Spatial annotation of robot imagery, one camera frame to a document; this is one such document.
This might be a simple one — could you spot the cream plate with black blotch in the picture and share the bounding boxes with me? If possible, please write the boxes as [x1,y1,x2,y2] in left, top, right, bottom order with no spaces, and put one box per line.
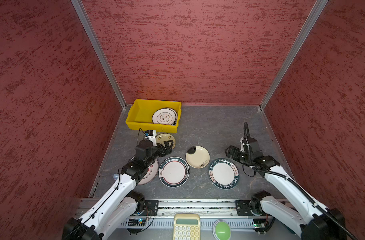
[185,146,210,169]

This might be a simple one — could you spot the black corrugated cable hose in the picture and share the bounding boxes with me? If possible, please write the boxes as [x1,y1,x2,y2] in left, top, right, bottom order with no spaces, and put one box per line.
[243,121,358,240]

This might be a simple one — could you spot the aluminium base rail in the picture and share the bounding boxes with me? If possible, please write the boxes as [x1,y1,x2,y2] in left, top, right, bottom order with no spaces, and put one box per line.
[75,198,273,233]

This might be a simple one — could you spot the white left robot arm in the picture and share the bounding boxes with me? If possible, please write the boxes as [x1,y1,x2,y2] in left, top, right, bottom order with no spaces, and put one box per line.
[61,139,174,240]

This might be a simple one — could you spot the right green circuit board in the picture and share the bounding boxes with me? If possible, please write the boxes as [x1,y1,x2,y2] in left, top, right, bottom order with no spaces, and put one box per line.
[252,219,268,229]

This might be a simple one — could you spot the white plate red characters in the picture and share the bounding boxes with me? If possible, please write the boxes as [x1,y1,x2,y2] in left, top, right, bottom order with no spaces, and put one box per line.
[138,159,159,186]

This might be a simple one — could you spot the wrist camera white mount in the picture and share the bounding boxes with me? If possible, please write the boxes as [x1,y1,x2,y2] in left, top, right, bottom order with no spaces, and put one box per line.
[145,130,157,146]
[240,138,245,152]

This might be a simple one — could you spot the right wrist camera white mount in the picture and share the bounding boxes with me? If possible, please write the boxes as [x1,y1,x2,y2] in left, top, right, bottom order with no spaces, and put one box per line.
[240,138,245,152]

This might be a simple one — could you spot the green round push button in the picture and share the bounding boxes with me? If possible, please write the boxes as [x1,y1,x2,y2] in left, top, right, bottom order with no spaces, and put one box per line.
[212,220,231,240]

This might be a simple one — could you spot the silver left corner wall strip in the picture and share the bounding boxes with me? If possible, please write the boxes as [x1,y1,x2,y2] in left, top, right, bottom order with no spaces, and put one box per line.
[71,0,127,110]

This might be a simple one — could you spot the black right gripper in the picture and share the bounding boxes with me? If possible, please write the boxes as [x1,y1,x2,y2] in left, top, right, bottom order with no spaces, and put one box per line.
[224,145,252,166]

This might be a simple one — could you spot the white plate with quatrefoil design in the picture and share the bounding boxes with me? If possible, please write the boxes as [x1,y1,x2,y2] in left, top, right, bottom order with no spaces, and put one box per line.
[152,108,177,126]

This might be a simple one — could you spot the yellow calculator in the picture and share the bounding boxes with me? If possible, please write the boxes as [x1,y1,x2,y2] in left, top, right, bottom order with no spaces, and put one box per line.
[172,213,201,240]

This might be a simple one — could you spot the green banded HAO SHI plate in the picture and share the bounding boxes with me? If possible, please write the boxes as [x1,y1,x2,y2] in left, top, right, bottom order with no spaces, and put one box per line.
[208,158,239,190]

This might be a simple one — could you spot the left green circuit board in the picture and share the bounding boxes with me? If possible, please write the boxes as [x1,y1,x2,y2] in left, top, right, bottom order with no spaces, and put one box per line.
[127,219,146,228]

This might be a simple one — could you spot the white plate green red rim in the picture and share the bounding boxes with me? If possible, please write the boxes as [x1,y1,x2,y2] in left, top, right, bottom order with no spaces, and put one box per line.
[158,157,190,188]

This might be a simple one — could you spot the small cream plate with calligraphy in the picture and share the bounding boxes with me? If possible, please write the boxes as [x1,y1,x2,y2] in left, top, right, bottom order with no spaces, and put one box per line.
[156,133,176,149]

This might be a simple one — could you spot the yellow plastic bin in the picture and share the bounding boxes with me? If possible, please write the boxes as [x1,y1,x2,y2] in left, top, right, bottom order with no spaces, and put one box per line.
[125,99,181,133]

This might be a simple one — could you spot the silver right corner wall strip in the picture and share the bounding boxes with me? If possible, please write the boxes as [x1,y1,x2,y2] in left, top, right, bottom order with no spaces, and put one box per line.
[259,0,328,111]

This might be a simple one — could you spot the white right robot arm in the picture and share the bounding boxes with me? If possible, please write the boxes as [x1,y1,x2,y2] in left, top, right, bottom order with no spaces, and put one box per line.
[225,138,347,240]

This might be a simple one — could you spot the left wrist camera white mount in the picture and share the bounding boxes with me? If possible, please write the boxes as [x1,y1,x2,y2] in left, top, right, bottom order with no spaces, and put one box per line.
[145,130,157,146]

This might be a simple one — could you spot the silver corner wall strip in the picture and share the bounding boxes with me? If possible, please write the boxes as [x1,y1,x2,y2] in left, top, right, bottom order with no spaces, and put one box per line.
[71,0,127,110]
[259,0,328,111]

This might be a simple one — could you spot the green circuit board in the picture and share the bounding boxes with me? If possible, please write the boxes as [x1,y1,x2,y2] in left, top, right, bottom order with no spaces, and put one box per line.
[252,219,268,229]
[127,219,146,228]

